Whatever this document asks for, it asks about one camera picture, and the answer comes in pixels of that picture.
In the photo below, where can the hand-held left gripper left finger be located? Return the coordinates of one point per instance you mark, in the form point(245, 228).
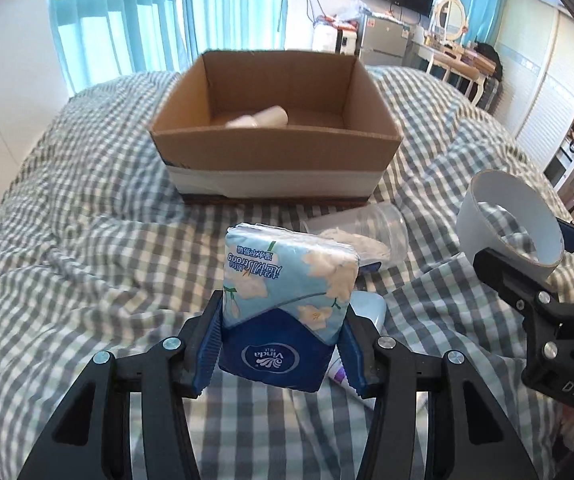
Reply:
point(206, 350)

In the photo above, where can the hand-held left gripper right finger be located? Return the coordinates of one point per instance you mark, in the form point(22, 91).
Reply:
point(354, 355)

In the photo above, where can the blue floral tissue pack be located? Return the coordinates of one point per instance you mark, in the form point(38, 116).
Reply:
point(277, 305)

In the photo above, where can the brown cardboard box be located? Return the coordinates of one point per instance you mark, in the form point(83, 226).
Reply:
point(287, 170)

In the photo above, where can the white purple tube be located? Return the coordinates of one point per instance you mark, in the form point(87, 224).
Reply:
point(342, 375)

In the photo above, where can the clear plastic cup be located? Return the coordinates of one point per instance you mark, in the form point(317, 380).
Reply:
point(382, 225)

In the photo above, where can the grey checkered blanket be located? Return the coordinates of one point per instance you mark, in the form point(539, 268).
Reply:
point(92, 240)

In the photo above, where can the white sliding wardrobe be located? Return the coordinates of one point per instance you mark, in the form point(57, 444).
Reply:
point(542, 75)

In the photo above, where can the black bag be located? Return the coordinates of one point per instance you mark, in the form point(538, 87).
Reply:
point(489, 57)

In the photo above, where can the white dressing table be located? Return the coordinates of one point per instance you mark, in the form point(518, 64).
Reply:
point(447, 62)

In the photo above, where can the white plastic bottle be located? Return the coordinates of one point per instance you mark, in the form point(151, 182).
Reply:
point(264, 117)

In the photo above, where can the white oval mirror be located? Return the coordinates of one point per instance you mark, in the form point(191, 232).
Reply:
point(452, 17)

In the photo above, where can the teal window curtain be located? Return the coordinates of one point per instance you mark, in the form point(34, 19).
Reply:
point(132, 15)
point(487, 0)

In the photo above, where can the silver small fridge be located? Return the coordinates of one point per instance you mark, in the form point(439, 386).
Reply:
point(382, 37)

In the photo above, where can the white box appliance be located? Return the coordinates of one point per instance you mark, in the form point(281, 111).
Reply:
point(334, 40)

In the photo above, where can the clear plastic bag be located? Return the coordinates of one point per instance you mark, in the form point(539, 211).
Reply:
point(351, 12)

